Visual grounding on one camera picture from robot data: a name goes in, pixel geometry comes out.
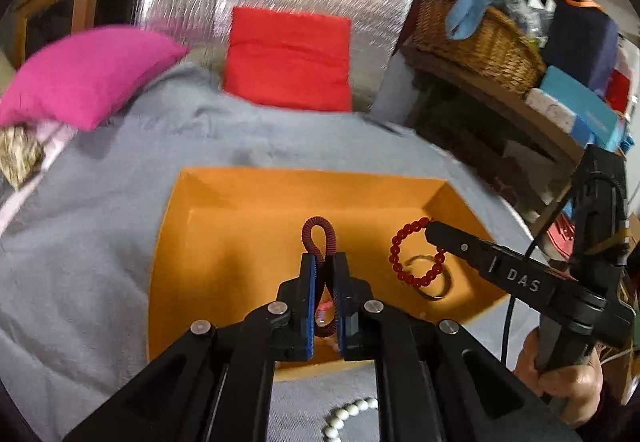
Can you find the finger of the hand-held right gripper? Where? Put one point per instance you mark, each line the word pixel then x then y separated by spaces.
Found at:
pixel 485 262

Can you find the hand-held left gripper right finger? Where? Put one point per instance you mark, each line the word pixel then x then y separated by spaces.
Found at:
pixel 343 302

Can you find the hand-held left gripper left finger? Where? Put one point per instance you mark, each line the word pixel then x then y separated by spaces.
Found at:
pixel 309 302

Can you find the grey bangle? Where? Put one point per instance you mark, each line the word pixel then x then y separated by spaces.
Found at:
pixel 441 294

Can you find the orange cardboard box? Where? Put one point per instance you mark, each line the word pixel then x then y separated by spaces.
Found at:
pixel 240 247

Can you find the person's right forearm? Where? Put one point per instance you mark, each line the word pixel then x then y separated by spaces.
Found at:
pixel 607 414

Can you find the person's right hand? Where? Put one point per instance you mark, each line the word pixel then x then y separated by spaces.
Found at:
pixel 565 384

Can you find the stack of folded cloths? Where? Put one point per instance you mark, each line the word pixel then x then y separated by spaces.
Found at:
pixel 560 234

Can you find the wooden shelf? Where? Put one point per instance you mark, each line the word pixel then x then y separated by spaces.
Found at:
pixel 500 97

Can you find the blue box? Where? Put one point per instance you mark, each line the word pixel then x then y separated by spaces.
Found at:
pixel 575 97

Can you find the red box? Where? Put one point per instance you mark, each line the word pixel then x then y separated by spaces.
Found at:
pixel 620 89

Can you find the wicker basket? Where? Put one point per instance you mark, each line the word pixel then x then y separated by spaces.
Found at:
pixel 480 49

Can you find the grey tablecloth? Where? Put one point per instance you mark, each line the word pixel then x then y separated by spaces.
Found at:
pixel 90 247

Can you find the red pillow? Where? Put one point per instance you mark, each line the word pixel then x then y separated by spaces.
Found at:
pixel 287 62

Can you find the navy bag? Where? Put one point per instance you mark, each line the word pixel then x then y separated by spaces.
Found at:
pixel 580 39

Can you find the blue cloth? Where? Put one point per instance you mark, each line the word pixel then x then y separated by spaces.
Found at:
pixel 470 4

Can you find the pink pillow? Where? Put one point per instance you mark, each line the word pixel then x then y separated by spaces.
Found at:
pixel 90 72

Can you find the patterned brown cloth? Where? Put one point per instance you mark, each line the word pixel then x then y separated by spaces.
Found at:
pixel 20 154

